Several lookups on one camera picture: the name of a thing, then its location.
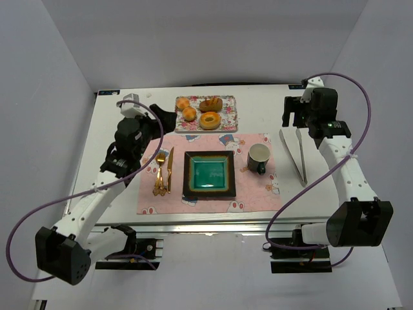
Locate gold knife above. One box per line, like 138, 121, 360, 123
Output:
166, 147, 174, 193

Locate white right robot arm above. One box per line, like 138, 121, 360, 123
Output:
282, 88, 393, 247

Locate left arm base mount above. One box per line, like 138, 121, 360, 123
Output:
96, 224, 164, 271

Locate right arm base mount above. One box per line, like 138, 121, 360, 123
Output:
262, 223, 332, 274

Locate round bun front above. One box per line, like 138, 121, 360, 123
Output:
182, 107, 197, 122

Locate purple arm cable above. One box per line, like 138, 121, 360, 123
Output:
261, 72, 372, 269
5, 99, 164, 283

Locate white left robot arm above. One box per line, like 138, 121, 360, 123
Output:
35, 103, 177, 285

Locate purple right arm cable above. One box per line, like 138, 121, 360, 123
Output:
261, 72, 372, 269

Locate round bun back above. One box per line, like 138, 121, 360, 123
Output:
176, 97, 190, 110

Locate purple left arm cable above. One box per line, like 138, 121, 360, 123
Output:
5, 99, 164, 283

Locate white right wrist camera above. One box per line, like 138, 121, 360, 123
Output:
300, 76, 325, 103

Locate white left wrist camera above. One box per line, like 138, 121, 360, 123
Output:
116, 93, 144, 118

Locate dark green mug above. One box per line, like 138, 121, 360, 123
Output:
247, 143, 271, 175

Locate ring doughnut bread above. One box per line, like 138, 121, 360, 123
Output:
199, 112, 221, 130

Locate green square plate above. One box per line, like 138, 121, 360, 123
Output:
183, 150, 236, 199

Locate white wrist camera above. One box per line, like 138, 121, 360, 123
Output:
300, 76, 325, 103
116, 93, 144, 118

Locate round bun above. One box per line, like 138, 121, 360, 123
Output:
176, 97, 190, 110
182, 107, 197, 122

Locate metal tongs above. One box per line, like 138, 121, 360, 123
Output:
279, 129, 308, 187

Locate gold fork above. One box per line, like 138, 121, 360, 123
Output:
152, 153, 166, 196

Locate floral rectangular tray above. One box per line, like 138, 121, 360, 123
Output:
175, 95, 238, 133

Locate brown striped bread loaf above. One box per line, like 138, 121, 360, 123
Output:
199, 98, 223, 113

